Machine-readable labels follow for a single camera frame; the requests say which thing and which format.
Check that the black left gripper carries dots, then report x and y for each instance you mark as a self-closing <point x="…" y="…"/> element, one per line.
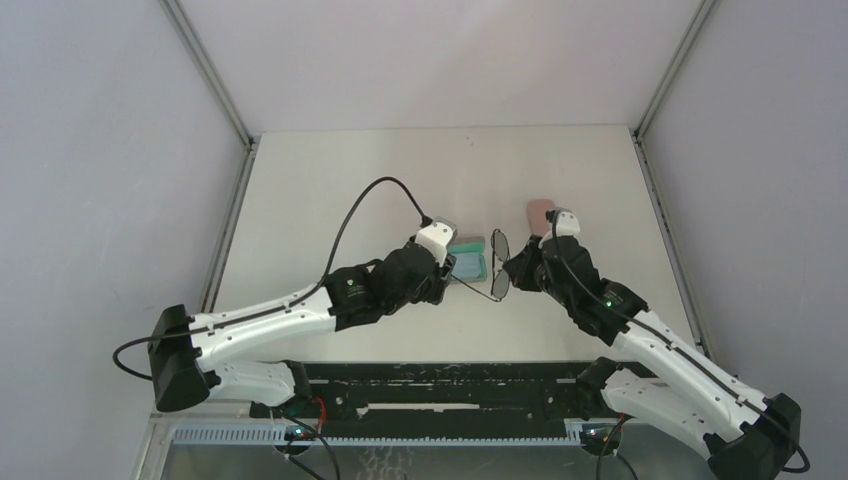
<point x="446" y="273"/>

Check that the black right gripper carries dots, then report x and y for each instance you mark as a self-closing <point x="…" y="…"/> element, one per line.
<point x="522" y="268"/>

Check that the pink glasses case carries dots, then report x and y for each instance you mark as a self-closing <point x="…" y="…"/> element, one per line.
<point x="536" y="214"/>

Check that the black frame grey sunglasses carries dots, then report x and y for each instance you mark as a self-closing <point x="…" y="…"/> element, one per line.
<point x="497" y="286"/>

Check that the grey marbled glasses case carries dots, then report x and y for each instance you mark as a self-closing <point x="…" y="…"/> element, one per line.
<point x="472" y="243"/>

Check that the small light blue cloth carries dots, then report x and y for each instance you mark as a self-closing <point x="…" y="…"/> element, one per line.
<point x="469" y="267"/>

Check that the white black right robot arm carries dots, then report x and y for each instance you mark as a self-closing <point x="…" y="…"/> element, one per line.
<point x="741" y="432"/>

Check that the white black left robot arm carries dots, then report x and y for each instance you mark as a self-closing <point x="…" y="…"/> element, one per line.
<point x="194" y="358"/>

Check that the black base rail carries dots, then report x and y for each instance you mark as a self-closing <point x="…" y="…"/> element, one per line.
<point x="442" y="401"/>

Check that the aluminium frame post right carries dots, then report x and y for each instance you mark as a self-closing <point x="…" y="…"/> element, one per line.
<point x="683" y="51"/>

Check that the aluminium frame post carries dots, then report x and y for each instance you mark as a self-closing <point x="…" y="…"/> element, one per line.
<point x="178" y="16"/>
<point x="683" y="51"/>

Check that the aluminium frame post left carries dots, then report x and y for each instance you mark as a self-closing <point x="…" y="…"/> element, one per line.
<point x="178" y="16"/>

